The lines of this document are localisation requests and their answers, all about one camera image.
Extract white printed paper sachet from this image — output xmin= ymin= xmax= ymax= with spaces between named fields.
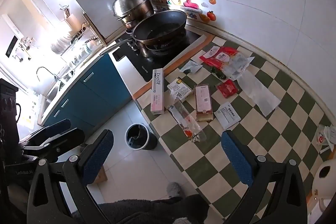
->
xmin=214 ymin=102 xmax=241 ymax=130

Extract white paper towel sheet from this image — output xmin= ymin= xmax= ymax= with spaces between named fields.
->
xmin=238 ymin=70 xmax=281 ymax=116

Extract clear long plastic wrapper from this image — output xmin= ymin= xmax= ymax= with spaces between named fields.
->
xmin=168 ymin=99 xmax=207 ymax=142

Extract pink brown carton box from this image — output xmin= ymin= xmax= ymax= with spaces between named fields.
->
xmin=194 ymin=84 xmax=214 ymax=121

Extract small red sauce packet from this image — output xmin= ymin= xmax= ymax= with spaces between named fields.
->
xmin=217 ymin=79 xmax=239 ymax=98

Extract green vegetable scrap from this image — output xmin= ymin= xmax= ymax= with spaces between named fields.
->
xmin=211 ymin=67 xmax=227 ymax=80

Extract pink white long box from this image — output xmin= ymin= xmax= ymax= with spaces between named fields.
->
xmin=150 ymin=68 xmax=165 ymax=115

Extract clear plastic bag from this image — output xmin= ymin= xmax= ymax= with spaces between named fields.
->
xmin=222 ymin=52 xmax=254 ymax=80

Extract red white plastic bag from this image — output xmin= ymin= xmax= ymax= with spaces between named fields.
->
xmin=199 ymin=46 xmax=238 ymax=69

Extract small white blue sachet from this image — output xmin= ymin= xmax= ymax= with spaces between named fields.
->
xmin=179 ymin=60 xmax=202 ymax=74

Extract steel kitchen sink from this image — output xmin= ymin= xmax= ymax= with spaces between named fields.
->
xmin=41 ymin=79 xmax=76 ymax=116

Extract white round trash bin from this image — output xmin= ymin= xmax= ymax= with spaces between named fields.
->
xmin=125 ymin=123 xmax=158 ymax=151

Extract chrome faucet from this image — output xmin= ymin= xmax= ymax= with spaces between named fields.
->
xmin=35 ymin=66 xmax=60 ymax=83

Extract white appliance at edge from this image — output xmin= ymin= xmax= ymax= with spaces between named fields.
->
xmin=307 ymin=159 xmax=335 ymax=223

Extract dark trouser legs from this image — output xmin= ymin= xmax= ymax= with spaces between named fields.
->
xmin=99 ymin=194 xmax=209 ymax=223

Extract wrappers at mat edge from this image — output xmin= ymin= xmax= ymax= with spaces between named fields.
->
xmin=314 ymin=124 xmax=336 ymax=153

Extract dish drying rack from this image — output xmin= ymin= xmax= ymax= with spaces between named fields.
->
xmin=50 ymin=12 xmax=102 ymax=68

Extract grey left slipper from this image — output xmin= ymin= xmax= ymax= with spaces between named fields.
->
xmin=166 ymin=182 xmax=184 ymax=198

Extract green checkered table mat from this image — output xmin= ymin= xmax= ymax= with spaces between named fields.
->
xmin=134 ymin=37 xmax=333 ymax=219

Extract black gas stove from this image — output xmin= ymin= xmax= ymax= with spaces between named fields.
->
xmin=113 ymin=30 xmax=201 ymax=82

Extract black wok pan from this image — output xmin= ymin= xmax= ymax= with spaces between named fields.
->
xmin=100 ymin=10 xmax=187 ymax=56

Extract stainless steel steamer pot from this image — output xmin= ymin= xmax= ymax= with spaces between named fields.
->
xmin=113 ymin=0 xmax=154 ymax=29

